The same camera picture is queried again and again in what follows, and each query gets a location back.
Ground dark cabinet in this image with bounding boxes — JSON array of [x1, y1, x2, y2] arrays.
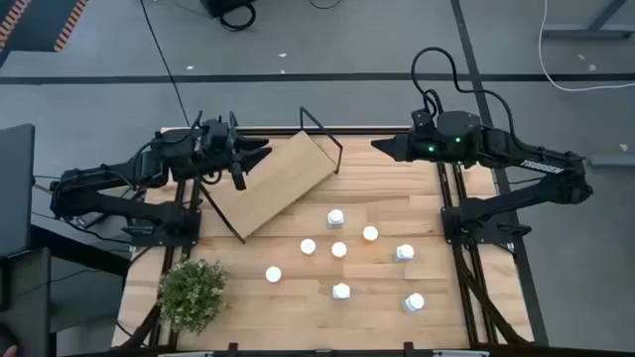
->
[[0, 247, 54, 357]]

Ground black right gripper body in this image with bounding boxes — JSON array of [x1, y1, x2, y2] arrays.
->
[[407, 111, 441, 163]]

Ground dark mat with orange stripes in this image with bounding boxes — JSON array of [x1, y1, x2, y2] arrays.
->
[[0, 0, 90, 68]]

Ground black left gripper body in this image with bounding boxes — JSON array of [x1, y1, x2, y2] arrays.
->
[[200, 117, 240, 175]]

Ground wooden shelf with black frame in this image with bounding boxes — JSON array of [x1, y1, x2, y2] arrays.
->
[[197, 106, 344, 245]]

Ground green artificial potted plant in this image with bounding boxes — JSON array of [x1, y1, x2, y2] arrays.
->
[[157, 257, 230, 334]]

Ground white floor cable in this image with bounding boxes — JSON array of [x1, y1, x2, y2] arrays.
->
[[538, 0, 635, 93]]

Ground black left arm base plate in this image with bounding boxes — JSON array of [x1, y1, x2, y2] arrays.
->
[[122, 207, 202, 248]]

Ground long black floor cable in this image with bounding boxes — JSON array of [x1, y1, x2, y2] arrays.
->
[[139, 0, 191, 128]]

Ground grey metal stand frame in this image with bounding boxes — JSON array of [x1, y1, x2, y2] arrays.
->
[[541, 0, 635, 41]]

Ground coiled black cable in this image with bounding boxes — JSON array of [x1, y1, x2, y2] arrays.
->
[[217, 2, 258, 32]]

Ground black metal table frame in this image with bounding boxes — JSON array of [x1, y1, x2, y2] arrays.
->
[[118, 111, 535, 357]]

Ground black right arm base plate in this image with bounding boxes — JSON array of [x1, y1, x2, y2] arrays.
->
[[441, 205, 532, 245]]

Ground dark flat panel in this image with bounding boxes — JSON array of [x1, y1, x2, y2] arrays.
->
[[0, 123, 36, 258]]

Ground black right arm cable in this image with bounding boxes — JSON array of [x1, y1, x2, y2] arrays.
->
[[410, 47, 520, 143]]

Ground black power adapter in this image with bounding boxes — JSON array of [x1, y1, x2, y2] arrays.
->
[[73, 211, 106, 230]]

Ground grey metal bar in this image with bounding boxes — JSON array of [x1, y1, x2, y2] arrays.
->
[[588, 154, 635, 169]]

